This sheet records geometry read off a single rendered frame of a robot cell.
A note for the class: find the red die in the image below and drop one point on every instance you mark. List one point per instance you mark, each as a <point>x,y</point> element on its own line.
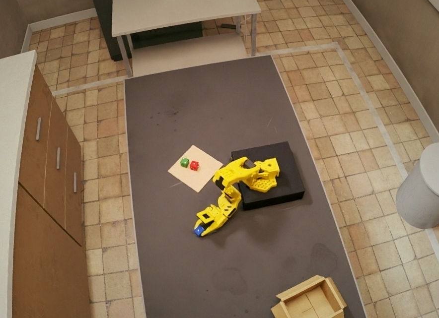
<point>194,165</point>

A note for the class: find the blue die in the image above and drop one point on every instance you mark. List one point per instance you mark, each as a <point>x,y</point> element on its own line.
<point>199,230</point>

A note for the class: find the beige flat mat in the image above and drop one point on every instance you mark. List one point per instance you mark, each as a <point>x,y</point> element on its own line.
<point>206,170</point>

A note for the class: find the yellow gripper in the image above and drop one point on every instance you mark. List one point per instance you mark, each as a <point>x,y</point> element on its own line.
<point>209,214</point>

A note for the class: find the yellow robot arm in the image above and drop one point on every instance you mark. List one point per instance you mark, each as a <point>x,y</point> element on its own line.
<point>243,169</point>

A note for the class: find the green die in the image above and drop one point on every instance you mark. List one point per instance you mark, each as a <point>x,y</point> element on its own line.
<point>184,162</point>

